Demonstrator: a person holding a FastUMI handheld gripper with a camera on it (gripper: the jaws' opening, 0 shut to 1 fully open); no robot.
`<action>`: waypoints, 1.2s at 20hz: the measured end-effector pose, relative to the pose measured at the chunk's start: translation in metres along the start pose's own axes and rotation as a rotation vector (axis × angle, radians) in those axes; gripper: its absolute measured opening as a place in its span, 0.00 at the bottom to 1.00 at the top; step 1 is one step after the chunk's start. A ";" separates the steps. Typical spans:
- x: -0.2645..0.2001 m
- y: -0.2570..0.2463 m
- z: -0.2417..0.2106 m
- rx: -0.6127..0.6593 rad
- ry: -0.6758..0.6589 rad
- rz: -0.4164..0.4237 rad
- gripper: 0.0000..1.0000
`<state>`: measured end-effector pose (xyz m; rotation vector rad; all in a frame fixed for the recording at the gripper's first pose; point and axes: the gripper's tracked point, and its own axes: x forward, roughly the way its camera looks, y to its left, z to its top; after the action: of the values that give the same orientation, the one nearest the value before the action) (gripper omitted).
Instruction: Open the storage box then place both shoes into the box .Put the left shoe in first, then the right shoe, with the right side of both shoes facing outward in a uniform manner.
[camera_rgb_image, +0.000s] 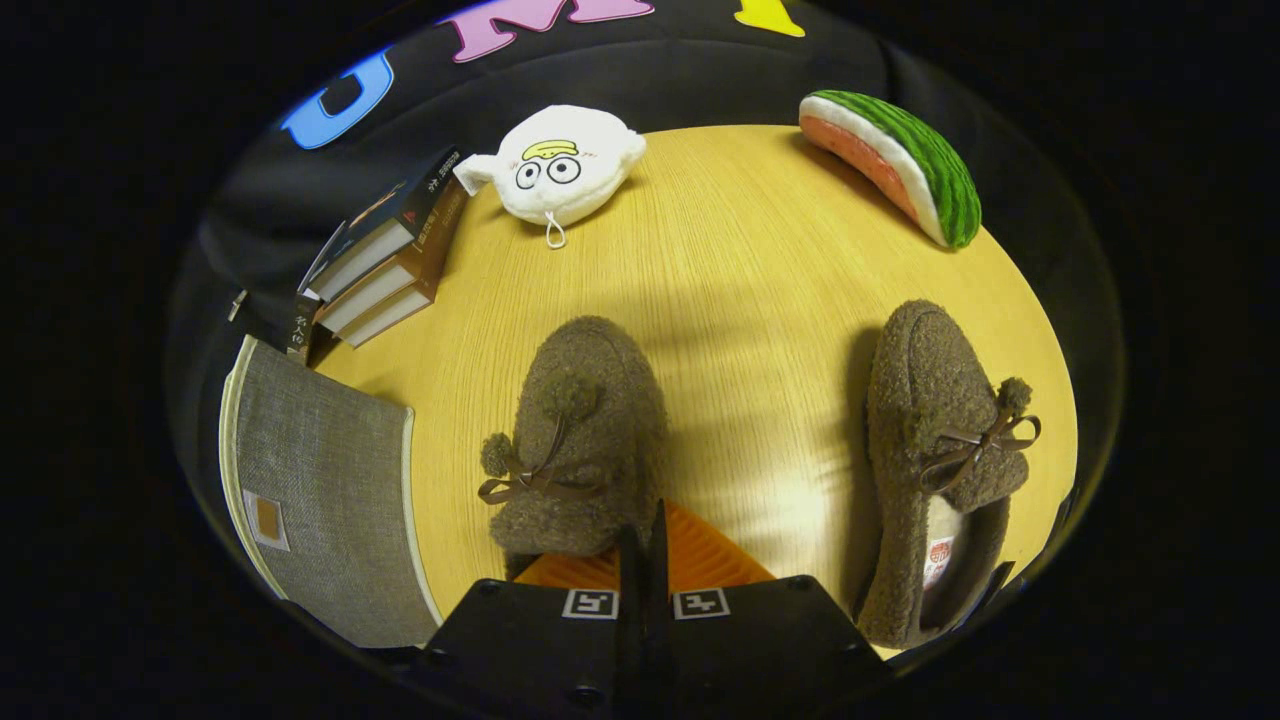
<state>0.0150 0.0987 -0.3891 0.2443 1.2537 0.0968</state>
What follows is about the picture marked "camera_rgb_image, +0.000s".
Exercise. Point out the brown book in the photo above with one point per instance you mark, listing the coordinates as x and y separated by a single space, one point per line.
385 315
430 250

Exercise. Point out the dark blue book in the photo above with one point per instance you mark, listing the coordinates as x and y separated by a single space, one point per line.
400 215

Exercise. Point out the grey fabric storage box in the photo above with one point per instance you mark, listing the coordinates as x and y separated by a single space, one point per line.
330 500

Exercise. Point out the thin black booklet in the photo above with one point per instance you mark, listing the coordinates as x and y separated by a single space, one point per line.
302 330

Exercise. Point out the brown fuzzy shoe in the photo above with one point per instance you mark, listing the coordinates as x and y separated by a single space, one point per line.
920 380
590 350

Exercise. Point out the small metal clip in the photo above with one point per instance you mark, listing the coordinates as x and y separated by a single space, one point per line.
237 305

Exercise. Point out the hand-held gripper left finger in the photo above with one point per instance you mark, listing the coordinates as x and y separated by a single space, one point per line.
630 640

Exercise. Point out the white cartoon face plush toy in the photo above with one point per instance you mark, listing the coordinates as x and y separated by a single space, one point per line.
600 150

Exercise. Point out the watermelon slice plush toy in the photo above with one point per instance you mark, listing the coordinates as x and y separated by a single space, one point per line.
920 160

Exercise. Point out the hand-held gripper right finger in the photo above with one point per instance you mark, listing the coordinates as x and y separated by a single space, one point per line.
659 640

